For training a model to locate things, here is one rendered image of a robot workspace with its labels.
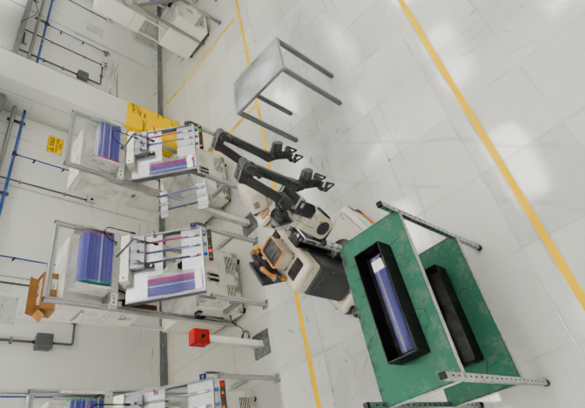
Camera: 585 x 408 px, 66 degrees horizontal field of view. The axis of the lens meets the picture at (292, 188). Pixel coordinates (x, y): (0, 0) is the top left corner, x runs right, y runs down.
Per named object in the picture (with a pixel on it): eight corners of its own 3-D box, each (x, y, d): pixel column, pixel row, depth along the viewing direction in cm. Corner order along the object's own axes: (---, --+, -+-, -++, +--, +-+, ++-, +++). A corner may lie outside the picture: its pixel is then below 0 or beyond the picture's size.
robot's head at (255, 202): (253, 217, 282) (246, 198, 273) (241, 201, 298) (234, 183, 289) (273, 207, 286) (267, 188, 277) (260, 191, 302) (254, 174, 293)
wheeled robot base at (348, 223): (361, 320, 352) (339, 317, 336) (320, 271, 400) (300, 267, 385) (409, 250, 338) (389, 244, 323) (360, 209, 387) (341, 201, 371)
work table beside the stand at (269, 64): (342, 103, 452) (282, 67, 403) (295, 143, 491) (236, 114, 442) (332, 74, 478) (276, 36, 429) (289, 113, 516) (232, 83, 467)
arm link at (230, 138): (213, 134, 284) (219, 140, 276) (218, 125, 283) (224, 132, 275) (265, 158, 311) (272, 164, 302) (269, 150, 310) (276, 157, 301)
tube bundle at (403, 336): (373, 261, 243) (369, 259, 241) (383, 254, 239) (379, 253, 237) (406, 354, 213) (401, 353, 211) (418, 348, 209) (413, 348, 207)
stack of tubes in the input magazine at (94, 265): (114, 236, 426) (84, 229, 409) (110, 284, 396) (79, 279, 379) (108, 242, 433) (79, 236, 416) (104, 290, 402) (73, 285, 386)
